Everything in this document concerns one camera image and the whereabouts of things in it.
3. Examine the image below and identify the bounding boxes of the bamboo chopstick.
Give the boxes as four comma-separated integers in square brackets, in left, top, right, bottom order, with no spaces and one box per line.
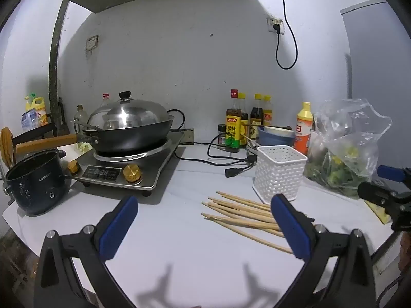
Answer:
[212,220,293,254]
[201,213,281,232]
[216,191,269,210]
[203,202,277,225]
[208,197,270,214]

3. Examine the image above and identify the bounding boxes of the dark chopstick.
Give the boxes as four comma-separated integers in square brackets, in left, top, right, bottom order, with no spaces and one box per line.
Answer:
[202,202,276,223]

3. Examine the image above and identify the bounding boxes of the plastic bag of greens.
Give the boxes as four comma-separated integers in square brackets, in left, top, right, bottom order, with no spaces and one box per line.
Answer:
[304,99,392,198]

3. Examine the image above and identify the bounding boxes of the orange yellow squeeze bottle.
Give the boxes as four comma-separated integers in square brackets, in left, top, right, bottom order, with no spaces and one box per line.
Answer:
[293,102,313,155]

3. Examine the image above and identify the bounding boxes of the white plastic utensil basket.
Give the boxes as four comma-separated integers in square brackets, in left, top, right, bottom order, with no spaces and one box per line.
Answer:
[252,145,308,204]

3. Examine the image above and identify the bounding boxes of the small black electric pot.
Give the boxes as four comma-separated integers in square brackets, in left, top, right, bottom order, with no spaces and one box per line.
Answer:
[4,149,70,216]

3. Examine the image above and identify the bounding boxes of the blue bowl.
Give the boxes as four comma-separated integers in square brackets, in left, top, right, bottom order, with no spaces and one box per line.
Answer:
[258,127,295,146]

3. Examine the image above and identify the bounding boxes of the white plate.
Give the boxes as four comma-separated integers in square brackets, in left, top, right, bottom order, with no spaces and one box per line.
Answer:
[247,140,260,157]

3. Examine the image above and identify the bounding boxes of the grey refrigerator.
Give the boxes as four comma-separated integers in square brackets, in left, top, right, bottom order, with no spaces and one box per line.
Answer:
[341,0,410,168]

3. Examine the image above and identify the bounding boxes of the yellow cap dark sauce bottle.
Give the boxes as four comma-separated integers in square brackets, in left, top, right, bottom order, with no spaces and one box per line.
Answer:
[238,92,249,146]

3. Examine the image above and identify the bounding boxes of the yellow cap soy sauce bottle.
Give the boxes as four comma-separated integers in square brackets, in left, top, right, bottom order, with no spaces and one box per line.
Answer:
[249,94,263,140]

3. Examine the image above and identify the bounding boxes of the silver induction cooker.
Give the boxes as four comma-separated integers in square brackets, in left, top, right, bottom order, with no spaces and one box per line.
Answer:
[67,131,183,196]

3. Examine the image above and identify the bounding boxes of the wooden spatula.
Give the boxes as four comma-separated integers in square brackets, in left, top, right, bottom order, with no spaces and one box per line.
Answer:
[1,127,15,169]

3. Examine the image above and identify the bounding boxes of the red cap cooking oil bottle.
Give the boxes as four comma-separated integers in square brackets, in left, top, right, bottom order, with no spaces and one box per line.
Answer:
[225,89,242,152]

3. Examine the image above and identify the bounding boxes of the small spice jar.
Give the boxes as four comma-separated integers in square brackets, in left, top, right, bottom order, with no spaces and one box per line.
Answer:
[217,124,226,149]

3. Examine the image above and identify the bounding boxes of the clear glass bottle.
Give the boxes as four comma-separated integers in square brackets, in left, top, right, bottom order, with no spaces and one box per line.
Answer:
[73,105,88,134]

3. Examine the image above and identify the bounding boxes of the grey vertical pipe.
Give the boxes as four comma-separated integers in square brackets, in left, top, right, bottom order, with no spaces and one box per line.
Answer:
[48,0,70,136]

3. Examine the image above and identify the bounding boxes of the yellow detergent bottle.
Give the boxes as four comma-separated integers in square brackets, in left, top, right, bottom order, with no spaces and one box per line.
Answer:
[25,93,48,127]

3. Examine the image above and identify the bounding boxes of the steel wok lid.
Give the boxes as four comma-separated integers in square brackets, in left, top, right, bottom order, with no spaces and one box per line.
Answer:
[88,91,169,130]

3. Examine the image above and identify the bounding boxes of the clear bottle red cap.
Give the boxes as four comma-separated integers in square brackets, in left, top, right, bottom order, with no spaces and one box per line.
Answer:
[101,93,110,107]

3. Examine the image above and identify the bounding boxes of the black power cord with plug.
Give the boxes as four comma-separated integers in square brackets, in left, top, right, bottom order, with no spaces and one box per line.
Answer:
[166,108,259,179]

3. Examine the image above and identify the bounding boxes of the black wok with wooden handle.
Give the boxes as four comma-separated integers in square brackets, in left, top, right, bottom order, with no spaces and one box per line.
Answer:
[14,115,173,155]

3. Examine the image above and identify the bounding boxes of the black wall cable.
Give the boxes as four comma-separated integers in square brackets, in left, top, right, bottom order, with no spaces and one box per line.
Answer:
[269,0,299,70]

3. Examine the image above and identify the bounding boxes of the white wall socket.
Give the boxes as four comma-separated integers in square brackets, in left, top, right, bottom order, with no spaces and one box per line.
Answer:
[267,17,284,35]

